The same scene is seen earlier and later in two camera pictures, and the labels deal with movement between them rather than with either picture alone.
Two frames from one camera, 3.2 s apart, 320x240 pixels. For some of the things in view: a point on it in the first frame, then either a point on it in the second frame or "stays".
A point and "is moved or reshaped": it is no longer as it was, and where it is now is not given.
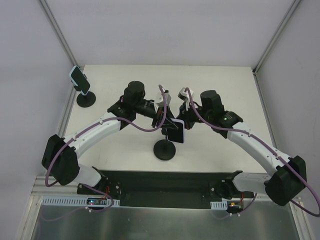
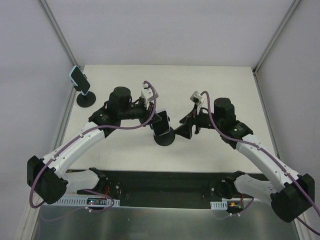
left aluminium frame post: x=58 y=32 stays
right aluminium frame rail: x=264 y=110 stays
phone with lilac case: x=177 y=135 is moved or reshaped
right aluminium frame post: x=275 y=36 stays
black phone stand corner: x=164 y=149 -> x=165 y=139
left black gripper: x=159 y=117 -> x=149 y=115
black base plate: x=163 y=189 stays
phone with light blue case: x=80 y=80 stays
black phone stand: x=87 y=101 stays
